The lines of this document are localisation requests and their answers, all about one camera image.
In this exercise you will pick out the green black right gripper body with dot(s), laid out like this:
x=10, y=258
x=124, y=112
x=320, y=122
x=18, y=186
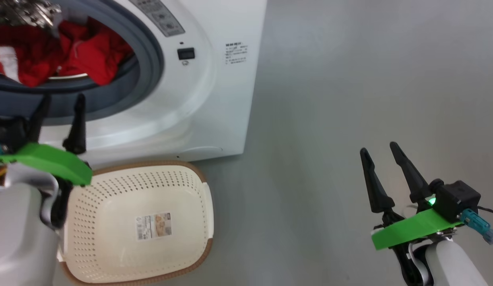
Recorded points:
x=409, y=230

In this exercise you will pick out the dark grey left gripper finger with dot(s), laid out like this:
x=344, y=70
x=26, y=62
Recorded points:
x=77, y=135
x=37, y=123

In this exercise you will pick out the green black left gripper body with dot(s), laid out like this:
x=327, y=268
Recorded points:
x=51, y=161

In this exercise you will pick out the red and white garment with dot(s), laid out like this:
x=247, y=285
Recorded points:
x=91, y=55

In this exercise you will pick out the grey warning label plate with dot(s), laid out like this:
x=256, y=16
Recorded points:
x=159, y=18

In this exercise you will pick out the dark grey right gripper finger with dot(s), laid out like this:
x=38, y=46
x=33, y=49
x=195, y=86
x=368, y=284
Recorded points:
x=415, y=184
x=377, y=194

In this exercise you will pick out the paper product label sticker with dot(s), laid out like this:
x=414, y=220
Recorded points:
x=154, y=226

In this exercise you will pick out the white front-load washing machine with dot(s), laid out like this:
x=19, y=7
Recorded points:
x=214, y=99

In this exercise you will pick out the cream perforated laundry basket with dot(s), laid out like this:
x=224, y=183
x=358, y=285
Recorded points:
x=111, y=198

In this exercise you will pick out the black text notice sticker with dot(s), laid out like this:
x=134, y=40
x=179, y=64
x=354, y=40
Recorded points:
x=236, y=53

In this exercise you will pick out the stainless steel washing machine drum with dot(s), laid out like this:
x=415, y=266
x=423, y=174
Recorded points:
x=24, y=12

